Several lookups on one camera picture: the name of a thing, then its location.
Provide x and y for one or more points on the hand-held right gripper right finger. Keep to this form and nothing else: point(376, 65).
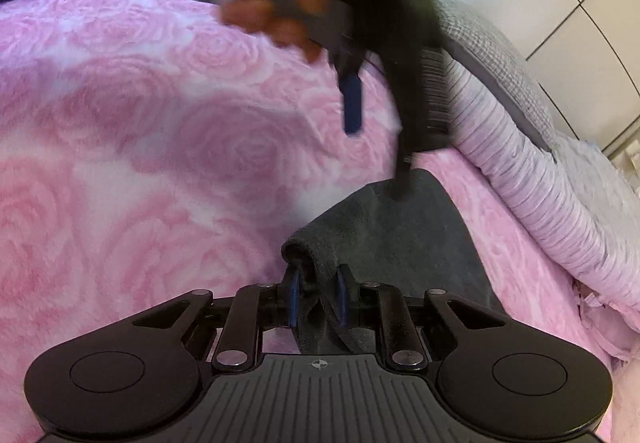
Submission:
point(343, 297)

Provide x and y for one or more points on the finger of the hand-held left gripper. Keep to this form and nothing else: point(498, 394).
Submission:
point(407, 123)
point(352, 105)

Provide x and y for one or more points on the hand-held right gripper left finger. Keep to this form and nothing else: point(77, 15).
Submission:
point(293, 299)

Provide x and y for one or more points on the dark grey pants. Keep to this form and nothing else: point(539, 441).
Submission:
point(400, 243)

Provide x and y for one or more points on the grey pillow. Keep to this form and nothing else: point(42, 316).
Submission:
point(495, 58)

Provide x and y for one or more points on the lavender ribbed duvet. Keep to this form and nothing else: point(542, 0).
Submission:
point(520, 183)

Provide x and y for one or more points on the white quilt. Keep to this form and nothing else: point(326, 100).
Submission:
point(595, 173)

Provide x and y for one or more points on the pink rose blanket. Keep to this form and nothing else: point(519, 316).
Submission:
point(150, 148)

